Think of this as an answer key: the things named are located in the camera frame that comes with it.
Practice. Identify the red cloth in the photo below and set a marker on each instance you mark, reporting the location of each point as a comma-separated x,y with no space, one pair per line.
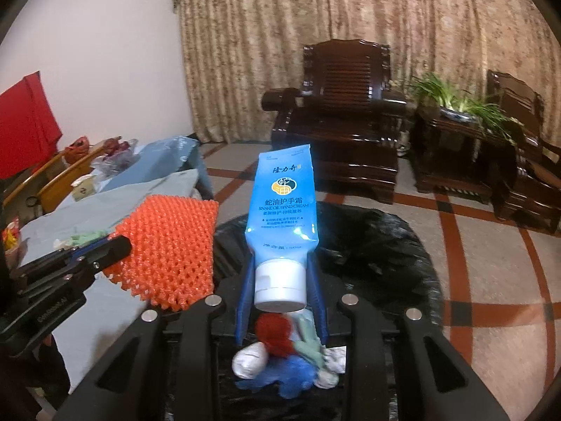
26,127

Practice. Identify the dark wooden armchair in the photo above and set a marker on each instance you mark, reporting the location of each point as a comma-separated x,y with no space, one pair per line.
530,184
342,131

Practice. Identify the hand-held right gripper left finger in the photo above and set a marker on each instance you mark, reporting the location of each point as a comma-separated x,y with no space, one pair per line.
245,298

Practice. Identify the red apple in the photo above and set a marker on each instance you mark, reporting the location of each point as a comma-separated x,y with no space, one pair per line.
111,144
126,146

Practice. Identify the pile of red snack packets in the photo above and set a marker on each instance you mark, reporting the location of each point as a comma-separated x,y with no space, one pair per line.
11,241

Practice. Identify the red wrapper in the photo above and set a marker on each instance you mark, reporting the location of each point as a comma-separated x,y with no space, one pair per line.
274,333

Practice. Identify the potted green plant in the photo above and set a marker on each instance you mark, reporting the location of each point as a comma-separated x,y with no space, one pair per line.
456,109

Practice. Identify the light wooden chair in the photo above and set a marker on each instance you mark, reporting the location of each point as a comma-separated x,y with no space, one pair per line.
65,180
30,184

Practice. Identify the dark wooden side table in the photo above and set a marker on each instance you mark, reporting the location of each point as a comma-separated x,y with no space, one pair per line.
456,162

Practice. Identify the green paper scrap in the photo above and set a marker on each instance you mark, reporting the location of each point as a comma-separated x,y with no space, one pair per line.
309,346
83,237

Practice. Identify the red plastic bag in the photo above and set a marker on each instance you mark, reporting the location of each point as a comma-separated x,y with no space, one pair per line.
78,149

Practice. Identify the clear plastic wrapper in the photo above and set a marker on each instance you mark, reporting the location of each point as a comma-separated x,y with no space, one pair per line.
335,359

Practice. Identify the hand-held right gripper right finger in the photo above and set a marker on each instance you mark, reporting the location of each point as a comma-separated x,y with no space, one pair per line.
316,302

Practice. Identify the beige patterned curtain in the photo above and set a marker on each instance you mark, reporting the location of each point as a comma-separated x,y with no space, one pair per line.
350,17

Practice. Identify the orange foam fruit net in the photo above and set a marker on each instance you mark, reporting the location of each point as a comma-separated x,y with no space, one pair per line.
175,245

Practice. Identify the tissue box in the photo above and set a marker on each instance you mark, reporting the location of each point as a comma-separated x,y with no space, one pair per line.
84,188

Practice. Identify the trash bin with black liner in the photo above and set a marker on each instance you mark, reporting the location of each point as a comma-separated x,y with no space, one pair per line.
377,254

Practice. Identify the glass fruit bowl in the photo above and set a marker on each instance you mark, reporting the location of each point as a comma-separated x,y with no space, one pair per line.
114,160

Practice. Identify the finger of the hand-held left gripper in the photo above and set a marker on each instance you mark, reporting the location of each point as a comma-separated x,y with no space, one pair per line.
83,252
111,252

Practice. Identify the blue hand cream tube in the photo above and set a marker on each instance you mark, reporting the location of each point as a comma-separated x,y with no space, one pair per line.
280,210

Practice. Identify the blue tablecloth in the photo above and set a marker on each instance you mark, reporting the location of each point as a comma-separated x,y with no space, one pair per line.
166,162

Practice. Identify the white tissue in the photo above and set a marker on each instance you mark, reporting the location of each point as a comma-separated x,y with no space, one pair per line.
247,359

